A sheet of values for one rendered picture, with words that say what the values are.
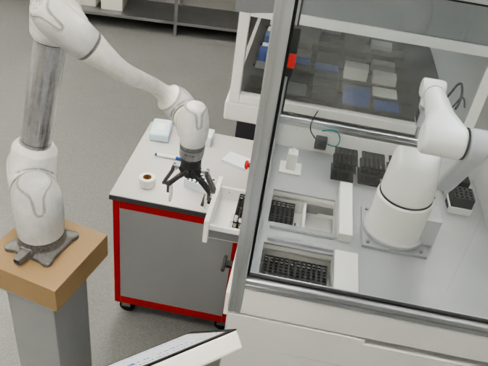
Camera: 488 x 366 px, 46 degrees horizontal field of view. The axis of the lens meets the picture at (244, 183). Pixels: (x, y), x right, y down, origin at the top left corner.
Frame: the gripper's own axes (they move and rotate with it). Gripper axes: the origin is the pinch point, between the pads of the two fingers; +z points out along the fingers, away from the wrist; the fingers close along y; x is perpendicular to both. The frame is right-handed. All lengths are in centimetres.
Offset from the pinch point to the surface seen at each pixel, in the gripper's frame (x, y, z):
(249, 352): -52, 33, 14
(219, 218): 2.4, 12.6, 7.6
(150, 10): 377, -124, 76
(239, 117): 83, 7, 8
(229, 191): 14.6, 13.6, 3.2
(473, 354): -51, 97, -6
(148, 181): 21.4, -21.5, 11.2
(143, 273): 14, -21, 59
